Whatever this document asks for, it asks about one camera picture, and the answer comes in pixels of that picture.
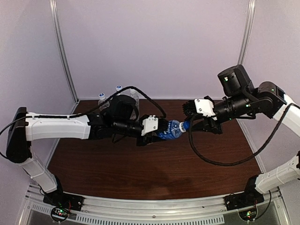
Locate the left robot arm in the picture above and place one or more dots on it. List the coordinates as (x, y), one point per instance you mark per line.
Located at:
(113, 120)

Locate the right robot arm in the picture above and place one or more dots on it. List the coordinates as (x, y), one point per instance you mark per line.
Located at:
(244, 101)

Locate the Pepsi label plastic bottle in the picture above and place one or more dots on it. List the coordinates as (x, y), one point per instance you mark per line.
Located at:
(118, 88)

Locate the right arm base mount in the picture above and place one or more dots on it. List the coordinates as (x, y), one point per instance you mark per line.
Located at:
(245, 204)

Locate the front aluminium rail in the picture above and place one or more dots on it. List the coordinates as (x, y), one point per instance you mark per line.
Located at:
(107, 211)

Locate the clear bottle white cap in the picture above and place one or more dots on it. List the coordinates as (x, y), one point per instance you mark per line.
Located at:
(102, 99)

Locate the right aluminium frame post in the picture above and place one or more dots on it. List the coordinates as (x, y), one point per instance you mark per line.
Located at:
(241, 16)

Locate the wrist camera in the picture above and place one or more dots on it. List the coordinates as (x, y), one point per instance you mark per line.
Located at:
(202, 106)
(152, 123)

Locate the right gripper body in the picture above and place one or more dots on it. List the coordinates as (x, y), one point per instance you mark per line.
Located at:
(213, 124)

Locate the blue bottle cap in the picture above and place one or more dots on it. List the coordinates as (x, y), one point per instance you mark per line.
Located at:
(185, 126)

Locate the blue label plastic bottle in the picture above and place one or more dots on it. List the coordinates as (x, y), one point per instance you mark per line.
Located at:
(173, 131)

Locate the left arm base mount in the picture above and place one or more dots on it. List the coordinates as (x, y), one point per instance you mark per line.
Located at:
(64, 208)

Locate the clear plastic bottle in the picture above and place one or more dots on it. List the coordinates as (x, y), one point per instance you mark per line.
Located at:
(133, 94)

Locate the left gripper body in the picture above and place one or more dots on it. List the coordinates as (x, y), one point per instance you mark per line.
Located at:
(142, 139)

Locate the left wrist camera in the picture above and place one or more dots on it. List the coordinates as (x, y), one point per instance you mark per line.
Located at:
(152, 123)

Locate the aluminium frame post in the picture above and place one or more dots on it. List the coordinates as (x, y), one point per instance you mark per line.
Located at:
(61, 49)
(241, 16)

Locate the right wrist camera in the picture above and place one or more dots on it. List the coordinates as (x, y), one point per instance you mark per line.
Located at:
(202, 106)

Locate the left aluminium frame post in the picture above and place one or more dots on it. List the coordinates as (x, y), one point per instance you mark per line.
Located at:
(61, 49)

